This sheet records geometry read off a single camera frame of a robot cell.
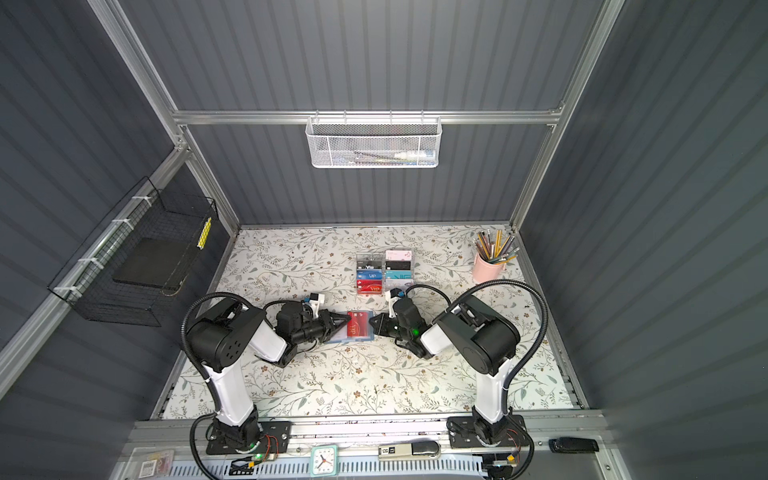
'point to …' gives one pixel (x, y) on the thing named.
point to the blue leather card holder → (341, 337)
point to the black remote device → (573, 445)
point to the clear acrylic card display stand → (388, 283)
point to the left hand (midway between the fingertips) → (351, 318)
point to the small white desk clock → (324, 460)
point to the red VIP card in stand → (369, 287)
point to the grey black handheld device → (420, 449)
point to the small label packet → (159, 464)
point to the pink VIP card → (398, 255)
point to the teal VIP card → (401, 274)
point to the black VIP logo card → (369, 264)
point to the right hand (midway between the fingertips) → (372, 324)
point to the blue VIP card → (369, 274)
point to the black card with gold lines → (398, 265)
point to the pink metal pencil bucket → (484, 271)
